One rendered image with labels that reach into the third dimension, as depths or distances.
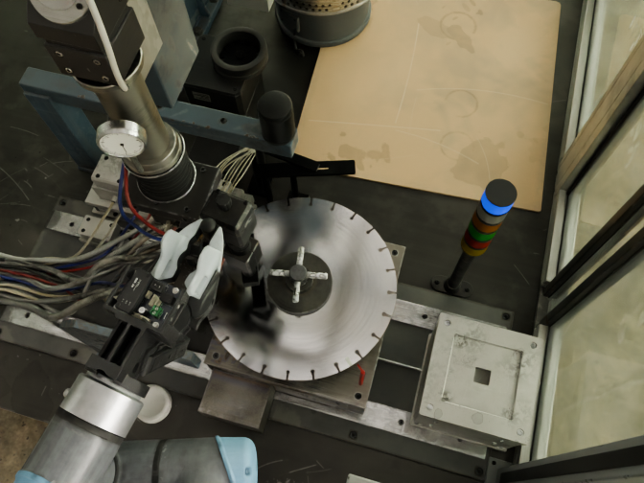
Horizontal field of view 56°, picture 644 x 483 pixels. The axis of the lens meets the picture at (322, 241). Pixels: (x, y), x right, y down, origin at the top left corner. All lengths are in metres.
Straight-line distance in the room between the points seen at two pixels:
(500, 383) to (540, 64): 0.82
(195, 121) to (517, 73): 0.81
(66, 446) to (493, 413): 0.67
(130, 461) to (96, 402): 0.11
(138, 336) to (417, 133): 0.93
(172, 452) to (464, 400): 0.52
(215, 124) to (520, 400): 0.70
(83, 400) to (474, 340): 0.67
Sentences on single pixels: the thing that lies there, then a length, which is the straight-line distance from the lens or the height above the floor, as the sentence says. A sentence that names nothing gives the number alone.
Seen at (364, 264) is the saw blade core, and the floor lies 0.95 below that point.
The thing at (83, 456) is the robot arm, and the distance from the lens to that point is 0.68.
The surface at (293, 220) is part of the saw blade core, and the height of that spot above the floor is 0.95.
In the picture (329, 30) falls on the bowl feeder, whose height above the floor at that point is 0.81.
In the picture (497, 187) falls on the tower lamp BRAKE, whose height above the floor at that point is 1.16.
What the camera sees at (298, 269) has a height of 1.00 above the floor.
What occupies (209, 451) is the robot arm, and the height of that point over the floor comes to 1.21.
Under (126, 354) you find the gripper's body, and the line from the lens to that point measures 0.68.
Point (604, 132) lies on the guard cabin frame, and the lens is 1.21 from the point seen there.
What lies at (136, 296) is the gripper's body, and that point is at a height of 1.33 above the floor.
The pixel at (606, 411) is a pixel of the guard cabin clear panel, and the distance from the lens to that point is 0.91.
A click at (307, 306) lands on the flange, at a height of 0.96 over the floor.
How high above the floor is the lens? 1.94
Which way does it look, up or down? 67 degrees down
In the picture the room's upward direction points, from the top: 3 degrees counter-clockwise
